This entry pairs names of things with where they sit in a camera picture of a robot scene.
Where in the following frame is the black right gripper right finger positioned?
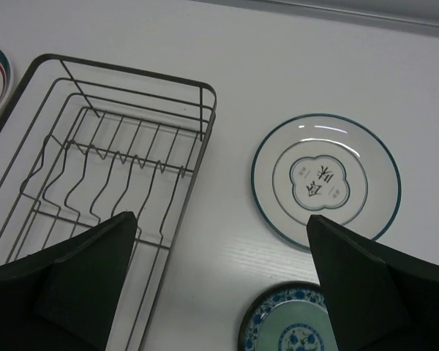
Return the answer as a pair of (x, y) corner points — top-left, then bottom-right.
(307, 215), (439, 350)

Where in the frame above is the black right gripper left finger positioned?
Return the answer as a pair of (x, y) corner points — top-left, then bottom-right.
(0, 211), (137, 350)

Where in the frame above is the blue floral green plate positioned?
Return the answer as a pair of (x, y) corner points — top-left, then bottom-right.
(237, 281), (338, 350)

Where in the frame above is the white plate teal rim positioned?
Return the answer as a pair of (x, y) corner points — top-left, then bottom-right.
(250, 113), (402, 251)

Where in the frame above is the grey wire dish rack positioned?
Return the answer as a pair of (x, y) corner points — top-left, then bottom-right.
(0, 54), (217, 350)

